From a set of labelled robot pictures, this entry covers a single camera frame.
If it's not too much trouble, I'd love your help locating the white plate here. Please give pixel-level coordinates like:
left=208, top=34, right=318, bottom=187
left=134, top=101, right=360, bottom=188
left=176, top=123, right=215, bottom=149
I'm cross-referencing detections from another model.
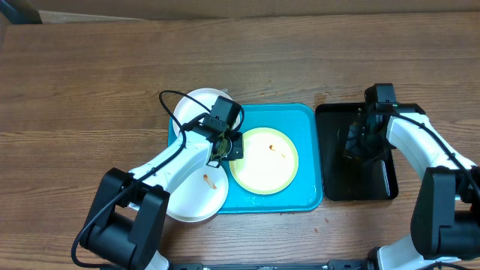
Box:
left=166, top=166, right=229, bottom=223
left=173, top=88, right=232, bottom=125

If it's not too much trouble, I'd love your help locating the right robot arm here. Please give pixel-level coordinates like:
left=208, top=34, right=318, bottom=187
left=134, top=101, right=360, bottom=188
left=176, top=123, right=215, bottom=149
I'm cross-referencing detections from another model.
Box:
left=344, top=102, right=479, bottom=269

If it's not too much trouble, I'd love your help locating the green yellow sponge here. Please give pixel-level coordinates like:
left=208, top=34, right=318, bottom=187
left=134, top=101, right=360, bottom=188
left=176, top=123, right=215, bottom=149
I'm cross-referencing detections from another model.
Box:
left=343, top=122, right=364, bottom=159

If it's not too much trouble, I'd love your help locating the black cable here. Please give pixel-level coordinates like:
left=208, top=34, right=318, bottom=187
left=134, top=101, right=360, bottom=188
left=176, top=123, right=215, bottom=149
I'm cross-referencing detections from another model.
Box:
left=70, top=89, right=247, bottom=269
left=389, top=112, right=480, bottom=203

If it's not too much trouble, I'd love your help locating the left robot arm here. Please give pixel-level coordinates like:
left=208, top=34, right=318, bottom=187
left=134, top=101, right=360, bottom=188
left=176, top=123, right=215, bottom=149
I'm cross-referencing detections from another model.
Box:
left=70, top=124, right=242, bottom=269

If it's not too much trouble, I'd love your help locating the yellow-green rimmed plate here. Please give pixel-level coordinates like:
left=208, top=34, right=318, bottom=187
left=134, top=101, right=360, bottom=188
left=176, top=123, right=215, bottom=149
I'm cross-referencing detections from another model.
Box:
left=229, top=127, right=299, bottom=195

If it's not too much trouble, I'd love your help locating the right black cable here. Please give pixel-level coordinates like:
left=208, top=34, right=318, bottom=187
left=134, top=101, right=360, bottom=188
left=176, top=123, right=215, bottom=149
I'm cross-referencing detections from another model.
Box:
left=389, top=112, right=480, bottom=203

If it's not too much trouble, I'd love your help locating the left black cable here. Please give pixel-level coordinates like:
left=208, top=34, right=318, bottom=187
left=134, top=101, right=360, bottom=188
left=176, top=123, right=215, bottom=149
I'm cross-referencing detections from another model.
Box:
left=70, top=89, right=247, bottom=269

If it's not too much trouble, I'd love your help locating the teal plastic tray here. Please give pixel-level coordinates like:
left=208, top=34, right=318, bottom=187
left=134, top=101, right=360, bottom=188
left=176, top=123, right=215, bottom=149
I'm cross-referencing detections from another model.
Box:
left=166, top=103, right=324, bottom=215

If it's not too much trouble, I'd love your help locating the black plastic tray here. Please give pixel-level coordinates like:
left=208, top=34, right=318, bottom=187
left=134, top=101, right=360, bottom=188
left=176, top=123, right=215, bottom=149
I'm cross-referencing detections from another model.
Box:
left=315, top=103, right=398, bottom=201

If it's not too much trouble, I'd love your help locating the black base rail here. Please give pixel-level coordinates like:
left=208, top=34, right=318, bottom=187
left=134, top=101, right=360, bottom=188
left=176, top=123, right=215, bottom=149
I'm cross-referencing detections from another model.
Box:
left=168, top=259, right=376, bottom=270

